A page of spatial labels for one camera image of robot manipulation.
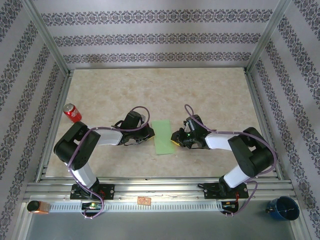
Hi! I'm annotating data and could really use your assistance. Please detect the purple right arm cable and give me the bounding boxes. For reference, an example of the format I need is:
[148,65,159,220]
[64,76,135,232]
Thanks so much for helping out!
[184,104,277,219]

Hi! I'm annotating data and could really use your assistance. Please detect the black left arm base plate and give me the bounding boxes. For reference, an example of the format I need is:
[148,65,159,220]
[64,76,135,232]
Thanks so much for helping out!
[70,184,115,200]

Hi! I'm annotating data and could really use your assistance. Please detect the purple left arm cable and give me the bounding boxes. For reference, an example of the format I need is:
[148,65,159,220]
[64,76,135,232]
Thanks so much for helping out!
[67,106,151,220]

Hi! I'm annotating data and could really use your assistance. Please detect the aluminium front frame rail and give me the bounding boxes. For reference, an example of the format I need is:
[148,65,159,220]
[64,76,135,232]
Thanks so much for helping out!
[23,177,298,203]

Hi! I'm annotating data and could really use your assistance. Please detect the aluminium right side rail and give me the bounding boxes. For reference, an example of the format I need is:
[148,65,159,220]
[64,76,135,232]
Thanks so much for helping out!
[243,69,285,181]

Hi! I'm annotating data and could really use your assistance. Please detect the red soda can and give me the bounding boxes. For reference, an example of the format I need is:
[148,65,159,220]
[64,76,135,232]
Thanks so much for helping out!
[62,102,83,124]

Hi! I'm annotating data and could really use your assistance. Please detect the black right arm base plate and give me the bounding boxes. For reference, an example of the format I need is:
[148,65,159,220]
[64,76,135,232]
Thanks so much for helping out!
[203,182,249,200]

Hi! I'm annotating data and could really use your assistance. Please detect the grey slotted cable duct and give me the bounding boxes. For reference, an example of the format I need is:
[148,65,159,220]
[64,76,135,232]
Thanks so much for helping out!
[49,201,223,213]

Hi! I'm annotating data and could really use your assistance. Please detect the aluminium frame post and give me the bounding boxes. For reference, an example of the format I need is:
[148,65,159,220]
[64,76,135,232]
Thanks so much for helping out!
[245,0,295,74]
[21,0,71,76]

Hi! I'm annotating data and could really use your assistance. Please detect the aluminium left frame post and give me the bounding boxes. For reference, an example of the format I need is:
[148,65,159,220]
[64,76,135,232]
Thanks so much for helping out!
[21,0,71,76]

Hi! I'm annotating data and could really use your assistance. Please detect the grey metal shelf plate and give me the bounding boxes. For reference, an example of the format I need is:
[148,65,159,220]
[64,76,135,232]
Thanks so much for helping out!
[24,211,296,240]

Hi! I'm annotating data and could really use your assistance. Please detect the green paper sheet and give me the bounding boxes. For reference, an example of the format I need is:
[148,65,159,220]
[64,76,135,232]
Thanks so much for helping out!
[151,119,177,156]

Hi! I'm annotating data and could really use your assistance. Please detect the aluminium right frame post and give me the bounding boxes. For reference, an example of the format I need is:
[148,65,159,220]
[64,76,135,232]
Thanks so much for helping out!
[245,0,295,74]

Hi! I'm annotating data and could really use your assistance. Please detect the aluminium left side rail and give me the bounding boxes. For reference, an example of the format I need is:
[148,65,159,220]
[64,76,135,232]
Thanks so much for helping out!
[34,69,75,183]

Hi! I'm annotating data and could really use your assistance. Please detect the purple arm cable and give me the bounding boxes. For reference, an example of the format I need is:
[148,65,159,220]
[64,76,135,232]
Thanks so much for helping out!
[184,104,277,219]
[67,106,151,220]

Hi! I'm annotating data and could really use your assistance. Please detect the small circuit board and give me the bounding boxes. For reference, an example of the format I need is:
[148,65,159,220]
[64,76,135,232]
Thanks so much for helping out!
[222,201,240,210]
[81,202,103,210]

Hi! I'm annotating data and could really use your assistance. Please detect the blue enamel mug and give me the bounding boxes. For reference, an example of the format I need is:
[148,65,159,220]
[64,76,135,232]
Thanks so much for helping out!
[265,196,300,221]

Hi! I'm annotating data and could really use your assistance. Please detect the amber bottle with black cap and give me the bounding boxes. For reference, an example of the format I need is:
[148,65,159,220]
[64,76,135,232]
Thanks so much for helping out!
[26,200,52,215]

